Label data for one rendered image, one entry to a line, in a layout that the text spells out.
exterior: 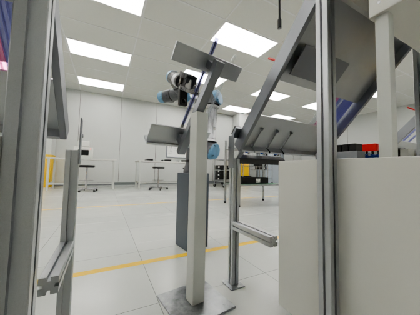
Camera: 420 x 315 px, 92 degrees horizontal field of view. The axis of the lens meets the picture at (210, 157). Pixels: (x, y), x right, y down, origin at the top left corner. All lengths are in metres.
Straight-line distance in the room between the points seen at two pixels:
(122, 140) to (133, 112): 1.06
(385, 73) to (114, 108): 7.48
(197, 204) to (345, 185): 0.55
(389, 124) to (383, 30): 0.25
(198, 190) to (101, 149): 6.75
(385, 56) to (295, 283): 0.76
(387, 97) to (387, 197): 0.25
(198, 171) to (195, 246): 0.32
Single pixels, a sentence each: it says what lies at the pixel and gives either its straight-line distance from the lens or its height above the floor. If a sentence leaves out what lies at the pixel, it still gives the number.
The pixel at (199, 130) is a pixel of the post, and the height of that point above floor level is 0.75.
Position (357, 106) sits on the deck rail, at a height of 0.97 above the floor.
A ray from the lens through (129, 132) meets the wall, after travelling 7.64.
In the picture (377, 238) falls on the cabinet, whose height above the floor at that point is 0.41.
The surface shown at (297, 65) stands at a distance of 1.00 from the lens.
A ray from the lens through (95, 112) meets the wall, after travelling 7.73.
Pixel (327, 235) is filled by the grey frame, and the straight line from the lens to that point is 0.72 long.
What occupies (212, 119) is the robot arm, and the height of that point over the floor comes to 0.95.
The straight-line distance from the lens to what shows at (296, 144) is 1.38.
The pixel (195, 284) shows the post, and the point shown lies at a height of 0.10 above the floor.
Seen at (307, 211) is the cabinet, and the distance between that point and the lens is 0.80.
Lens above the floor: 0.58
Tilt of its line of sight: 3 degrees up
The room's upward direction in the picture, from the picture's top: 1 degrees clockwise
